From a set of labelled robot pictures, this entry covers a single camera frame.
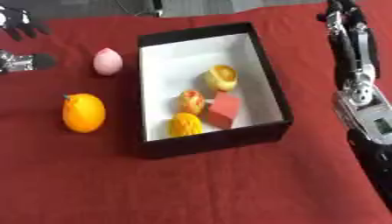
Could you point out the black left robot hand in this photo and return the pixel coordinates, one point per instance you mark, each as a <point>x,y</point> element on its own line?
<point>23,24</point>

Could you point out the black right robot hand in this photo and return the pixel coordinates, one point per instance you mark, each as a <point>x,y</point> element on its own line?
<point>347,43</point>

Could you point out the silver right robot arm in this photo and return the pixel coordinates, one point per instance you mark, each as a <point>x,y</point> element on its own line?
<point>370,131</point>

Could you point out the black box with white inside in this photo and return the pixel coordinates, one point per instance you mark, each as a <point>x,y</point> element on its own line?
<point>209,90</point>

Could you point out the pink toy peach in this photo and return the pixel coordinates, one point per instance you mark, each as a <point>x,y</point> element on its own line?
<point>107,61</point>

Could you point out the orange toy fruit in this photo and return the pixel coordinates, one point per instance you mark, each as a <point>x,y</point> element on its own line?
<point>83,113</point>

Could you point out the yellow toy fruit half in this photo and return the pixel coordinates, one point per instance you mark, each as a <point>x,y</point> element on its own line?
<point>221,77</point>

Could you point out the dark stand on floor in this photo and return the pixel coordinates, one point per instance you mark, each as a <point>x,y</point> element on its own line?
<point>157,7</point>

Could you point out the red block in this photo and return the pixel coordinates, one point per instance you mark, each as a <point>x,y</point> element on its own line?
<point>224,110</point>

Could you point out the red-yellow toy apple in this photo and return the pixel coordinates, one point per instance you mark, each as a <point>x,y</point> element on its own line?
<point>192,102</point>

